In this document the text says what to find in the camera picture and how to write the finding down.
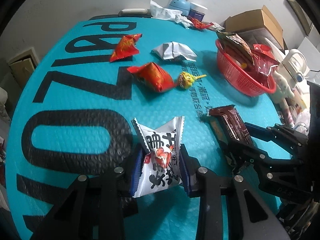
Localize dark brown snack packet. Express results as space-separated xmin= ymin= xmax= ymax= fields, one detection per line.
xmin=208 ymin=105 xmax=254 ymax=146

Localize white red snack packet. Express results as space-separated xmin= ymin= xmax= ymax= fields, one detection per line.
xmin=131 ymin=116 xmax=185 ymax=198

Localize large red snack bag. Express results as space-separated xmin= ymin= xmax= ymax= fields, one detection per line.
xmin=249 ymin=50 xmax=279 ymax=88

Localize green nutrition cereal bag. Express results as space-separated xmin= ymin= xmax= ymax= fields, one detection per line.
xmin=216 ymin=30 xmax=254 ymax=64

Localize paper cup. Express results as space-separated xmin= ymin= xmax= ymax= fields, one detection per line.
xmin=287 ymin=91 xmax=307 ymax=114

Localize red plastic basket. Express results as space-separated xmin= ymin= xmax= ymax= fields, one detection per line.
xmin=215 ymin=40 xmax=276 ymax=97

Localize yellow lollipop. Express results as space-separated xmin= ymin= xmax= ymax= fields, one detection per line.
xmin=177 ymin=72 xmax=206 ymax=89

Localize red box packet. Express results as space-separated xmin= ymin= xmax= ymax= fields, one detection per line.
xmin=253 ymin=43 xmax=274 ymax=59

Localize teal bubble mat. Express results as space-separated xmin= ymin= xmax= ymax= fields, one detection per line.
xmin=5 ymin=18 xmax=280 ymax=239

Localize orange red snack packet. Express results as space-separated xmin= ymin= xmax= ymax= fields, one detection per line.
xmin=127 ymin=62 xmax=176 ymax=93

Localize gold framed picture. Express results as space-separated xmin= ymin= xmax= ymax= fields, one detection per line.
xmin=287 ymin=0 xmax=314 ymax=36

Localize brown cardboard box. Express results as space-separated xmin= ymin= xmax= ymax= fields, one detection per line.
xmin=225 ymin=5 xmax=284 ymax=49

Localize white crumpled wrapper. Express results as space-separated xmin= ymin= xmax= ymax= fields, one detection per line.
xmin=151 ymin=42 xmax=197 ymax=62

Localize red candy wrapper at back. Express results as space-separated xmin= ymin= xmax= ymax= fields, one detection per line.
xmin=187 ymin=16 xmax=214 ymax=30

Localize white lid jar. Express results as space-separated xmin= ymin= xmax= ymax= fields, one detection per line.
xmin=189 ymin=2 xmax=208 ymax=22

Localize small red snack packet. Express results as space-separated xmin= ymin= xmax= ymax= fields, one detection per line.
xmin=110 ymin=34 xmax=142 ymax=62

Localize blue deer humidifier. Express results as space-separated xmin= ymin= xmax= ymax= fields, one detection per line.
xmin=168 ymin=0 xmax=190 ymax=16

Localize white crumpled tissue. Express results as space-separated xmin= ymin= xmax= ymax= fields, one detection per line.
xmin=150 ymin=0 xmax=194 ymax=29

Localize white flat device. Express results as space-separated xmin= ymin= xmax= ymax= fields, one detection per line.
xmin=118 ymin=8 xmax=151 ymax=18

